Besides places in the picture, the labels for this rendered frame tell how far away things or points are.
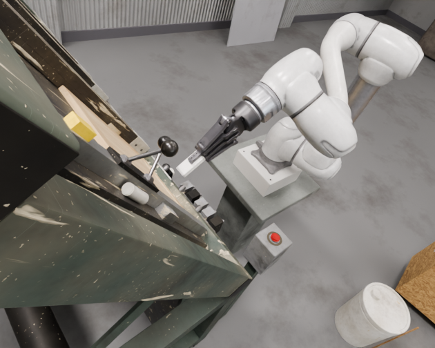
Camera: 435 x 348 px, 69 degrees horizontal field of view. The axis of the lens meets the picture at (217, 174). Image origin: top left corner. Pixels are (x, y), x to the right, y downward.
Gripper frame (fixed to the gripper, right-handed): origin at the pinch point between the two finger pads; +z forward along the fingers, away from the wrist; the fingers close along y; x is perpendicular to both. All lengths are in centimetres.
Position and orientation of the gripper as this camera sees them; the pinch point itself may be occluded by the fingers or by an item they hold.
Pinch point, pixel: (190, 163)
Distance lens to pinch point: 79.0
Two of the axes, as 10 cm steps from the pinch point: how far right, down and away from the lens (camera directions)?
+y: 2.2, 3.4, 9.1
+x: -6.2, -6.8, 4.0
